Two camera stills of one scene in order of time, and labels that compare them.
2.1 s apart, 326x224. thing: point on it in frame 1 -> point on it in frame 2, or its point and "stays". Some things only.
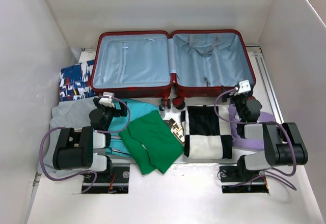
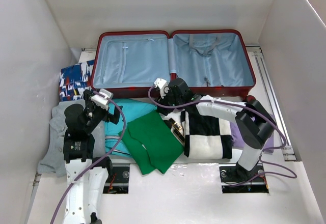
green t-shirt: [152, 143] stays
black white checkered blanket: [207, 136] stays
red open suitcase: [184, 64] stays
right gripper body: [239, 100] -> [170, 99]
